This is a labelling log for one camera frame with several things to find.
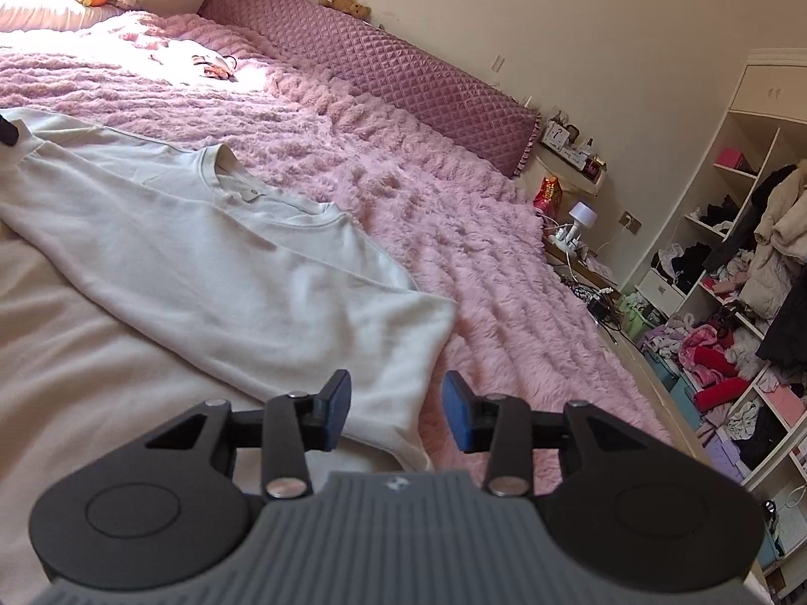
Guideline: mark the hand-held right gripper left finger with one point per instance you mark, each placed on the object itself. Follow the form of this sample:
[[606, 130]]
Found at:
[[341, 413]]

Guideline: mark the beige coat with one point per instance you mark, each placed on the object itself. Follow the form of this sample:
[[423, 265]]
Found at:
[[778, 233]]

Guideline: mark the white table lamp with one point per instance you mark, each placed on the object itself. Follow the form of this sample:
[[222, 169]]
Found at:
[[581, 214]]

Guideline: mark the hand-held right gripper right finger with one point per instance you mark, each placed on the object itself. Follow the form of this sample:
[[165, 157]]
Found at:
[[455, 413]]

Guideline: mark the white power strip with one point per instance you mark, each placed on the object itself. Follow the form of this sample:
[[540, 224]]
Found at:
[[564, 238]]

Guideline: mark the white wardrobe shelf unit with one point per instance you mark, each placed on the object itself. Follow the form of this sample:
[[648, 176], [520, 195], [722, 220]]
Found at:
[[756, 88]]

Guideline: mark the desk calendar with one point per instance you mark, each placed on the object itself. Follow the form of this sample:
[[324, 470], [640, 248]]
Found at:
[[557, 137]]

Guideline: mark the pink box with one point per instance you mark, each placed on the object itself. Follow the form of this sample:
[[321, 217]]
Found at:
[[729, 157]]

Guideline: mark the small pink white cloth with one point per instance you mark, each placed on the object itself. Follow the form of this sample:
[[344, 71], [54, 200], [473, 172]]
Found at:
[[214, 67]]

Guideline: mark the brown teddy bear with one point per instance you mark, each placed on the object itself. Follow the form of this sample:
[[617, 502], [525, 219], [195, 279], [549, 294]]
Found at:
[[345, 5]]

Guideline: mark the white pillow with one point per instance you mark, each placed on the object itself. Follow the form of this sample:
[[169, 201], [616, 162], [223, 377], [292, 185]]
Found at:
[[44, 12]]

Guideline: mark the purple quilted headboard cushion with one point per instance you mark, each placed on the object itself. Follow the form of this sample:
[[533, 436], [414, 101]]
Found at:
[[378, 57]]

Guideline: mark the white sweatshirt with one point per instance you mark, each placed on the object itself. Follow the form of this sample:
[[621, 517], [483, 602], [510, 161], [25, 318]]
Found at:
[[220, 252]]

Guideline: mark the black coat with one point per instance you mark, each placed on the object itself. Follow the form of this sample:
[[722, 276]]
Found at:
[[785, 334]]

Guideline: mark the blue storage bin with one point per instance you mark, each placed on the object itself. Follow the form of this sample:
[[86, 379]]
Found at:
[[659, 368], [686, 403]]

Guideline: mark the red snack bag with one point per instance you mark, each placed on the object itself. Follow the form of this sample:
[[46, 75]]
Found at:
[[547, 193]]

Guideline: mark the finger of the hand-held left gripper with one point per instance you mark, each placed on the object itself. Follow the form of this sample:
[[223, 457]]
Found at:
[[6, 130]]

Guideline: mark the pink fluffy blanket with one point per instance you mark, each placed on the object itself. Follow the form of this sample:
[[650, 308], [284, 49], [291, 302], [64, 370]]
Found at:
[[441, 233]]

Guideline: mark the wooden nightstand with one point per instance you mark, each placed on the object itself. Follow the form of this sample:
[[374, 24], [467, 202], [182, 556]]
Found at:
[[589, 271]]

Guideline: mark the green storage bin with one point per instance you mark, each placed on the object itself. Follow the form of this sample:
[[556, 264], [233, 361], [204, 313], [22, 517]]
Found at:
[[640, 321]]

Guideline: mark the brass wall socket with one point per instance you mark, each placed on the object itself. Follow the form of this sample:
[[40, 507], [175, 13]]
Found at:
[[631, 220]]

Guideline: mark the white wall switch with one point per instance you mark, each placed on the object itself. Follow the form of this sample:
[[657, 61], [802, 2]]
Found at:
[[499, 63]]

